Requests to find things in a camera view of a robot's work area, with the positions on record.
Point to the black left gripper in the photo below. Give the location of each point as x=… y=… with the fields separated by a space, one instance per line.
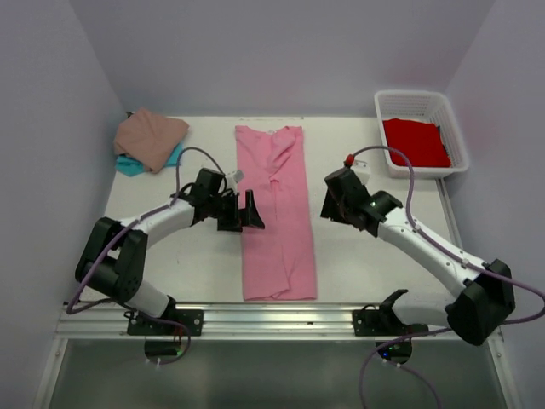
x=233 y=222

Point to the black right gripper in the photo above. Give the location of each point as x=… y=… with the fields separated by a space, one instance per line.
x=327 y=210

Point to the pink polo shirt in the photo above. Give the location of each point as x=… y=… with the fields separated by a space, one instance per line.
x=278 y=262

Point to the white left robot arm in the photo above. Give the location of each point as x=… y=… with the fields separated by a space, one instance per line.
x=113 y=260

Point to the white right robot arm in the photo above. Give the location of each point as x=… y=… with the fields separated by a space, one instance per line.
x=483 y=295

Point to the red folded shirt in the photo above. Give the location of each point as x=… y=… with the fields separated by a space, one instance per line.
x=418 y=141

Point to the dark blue garment in basket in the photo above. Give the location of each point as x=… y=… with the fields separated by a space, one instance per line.
x=442 y=140

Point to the beige folded shirt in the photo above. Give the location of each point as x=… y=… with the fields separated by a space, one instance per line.
x=149 y=138

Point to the white plastic basket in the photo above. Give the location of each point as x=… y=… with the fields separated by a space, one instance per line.
x=430 y=108

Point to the teal folded shirt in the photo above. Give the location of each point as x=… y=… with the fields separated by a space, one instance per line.
x=131 y=167

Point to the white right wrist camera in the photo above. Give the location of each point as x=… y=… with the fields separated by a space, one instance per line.
x=360 y=168

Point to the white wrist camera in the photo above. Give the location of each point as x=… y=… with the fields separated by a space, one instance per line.
x=233 y=179
x=360 y=168

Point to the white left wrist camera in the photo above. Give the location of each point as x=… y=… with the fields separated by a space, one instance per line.
x=233 y=179

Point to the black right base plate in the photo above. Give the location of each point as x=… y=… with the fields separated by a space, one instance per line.
x=373 y=321

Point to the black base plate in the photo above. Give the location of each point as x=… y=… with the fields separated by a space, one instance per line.
x=179 y=322
x=373 y=321

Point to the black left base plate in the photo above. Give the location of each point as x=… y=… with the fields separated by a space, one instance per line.
x=179 y=322

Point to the aluminium mounting rail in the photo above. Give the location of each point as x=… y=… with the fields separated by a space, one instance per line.
x=253 y=321

